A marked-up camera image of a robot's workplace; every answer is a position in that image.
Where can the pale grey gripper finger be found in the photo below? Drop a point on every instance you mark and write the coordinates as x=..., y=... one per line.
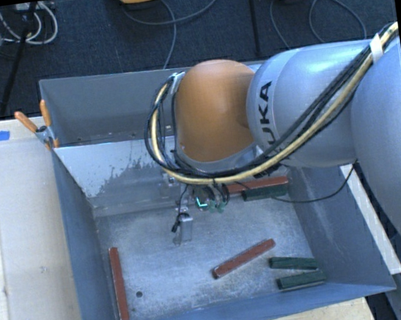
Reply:
x=177, y=238
x=187, y=228

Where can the grey metal bin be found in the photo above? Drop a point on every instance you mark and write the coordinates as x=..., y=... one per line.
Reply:
x=164, y=271

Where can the red-brown flat block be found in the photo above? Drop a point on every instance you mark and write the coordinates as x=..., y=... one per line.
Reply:
x=243, y=258
x=119, y=285
x=263, y=183

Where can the dark green flat block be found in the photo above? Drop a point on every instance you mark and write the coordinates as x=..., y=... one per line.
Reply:
x=301, y=280
x=292, y=263
x=264, y=193

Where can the pale wood flat board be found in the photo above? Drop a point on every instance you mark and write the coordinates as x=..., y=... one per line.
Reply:
x=29, y=235

